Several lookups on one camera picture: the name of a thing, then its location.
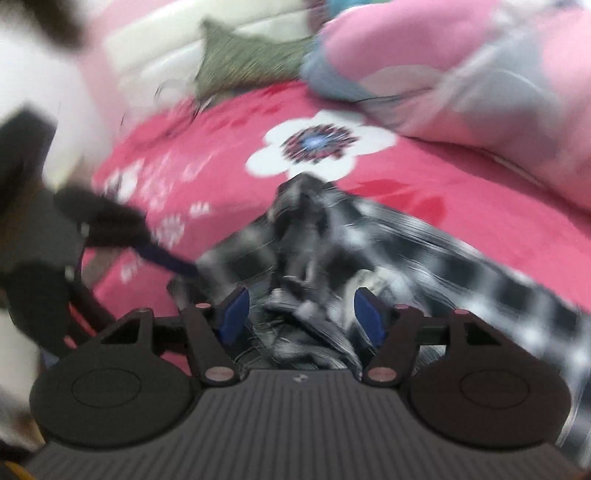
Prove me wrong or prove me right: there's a person's dark hair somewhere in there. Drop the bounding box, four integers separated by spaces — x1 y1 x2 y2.
28 0 95 49

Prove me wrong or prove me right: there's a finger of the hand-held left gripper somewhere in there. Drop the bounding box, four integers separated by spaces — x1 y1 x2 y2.
54 185 197 280

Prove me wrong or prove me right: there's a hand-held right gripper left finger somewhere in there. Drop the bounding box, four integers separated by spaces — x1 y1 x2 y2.
100 286 251 387

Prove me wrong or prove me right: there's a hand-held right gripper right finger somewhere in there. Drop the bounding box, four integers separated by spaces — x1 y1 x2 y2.
355 287 503 387

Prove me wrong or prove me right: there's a green floral pillow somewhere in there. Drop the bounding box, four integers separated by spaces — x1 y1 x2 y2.
196 18 317 100

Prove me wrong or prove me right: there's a pink floral bed sheet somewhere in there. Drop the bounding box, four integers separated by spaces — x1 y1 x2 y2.
44 80 591 370

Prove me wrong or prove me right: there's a pink grey floral quilt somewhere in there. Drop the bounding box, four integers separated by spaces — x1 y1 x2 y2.
300 0 591 210

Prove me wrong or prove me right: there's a white padded headboard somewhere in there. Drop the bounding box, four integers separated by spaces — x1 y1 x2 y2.
106 0 308 93

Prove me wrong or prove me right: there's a black cable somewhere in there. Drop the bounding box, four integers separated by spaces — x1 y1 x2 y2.
152 78 211 132

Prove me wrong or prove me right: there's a black white plaid garment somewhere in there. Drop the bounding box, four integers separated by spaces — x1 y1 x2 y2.
166 172 591 467

